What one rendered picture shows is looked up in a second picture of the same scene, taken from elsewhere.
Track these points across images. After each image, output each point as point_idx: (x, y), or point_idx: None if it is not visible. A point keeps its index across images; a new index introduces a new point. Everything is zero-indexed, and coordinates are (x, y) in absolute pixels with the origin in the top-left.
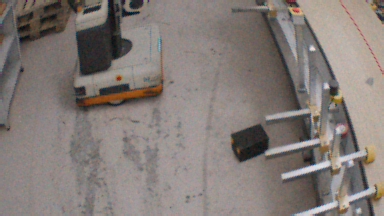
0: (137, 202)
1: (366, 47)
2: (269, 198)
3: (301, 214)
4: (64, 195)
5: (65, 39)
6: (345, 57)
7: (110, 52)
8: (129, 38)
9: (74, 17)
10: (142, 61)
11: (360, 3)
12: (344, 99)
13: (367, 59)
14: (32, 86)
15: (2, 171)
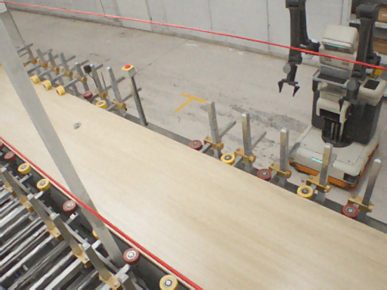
0: (223, 126)
1: (89, 150)
2: None
3: (82, 61)
4: (254, 102)
5: None
6: (106, 127)
7: (316, 119)
8: (343, 148)
9: None
10: (303, 143)
11: (119, 215)
12: (93, 105)
13: (85, 140)
14: (380, 114)
15: (299, 80)
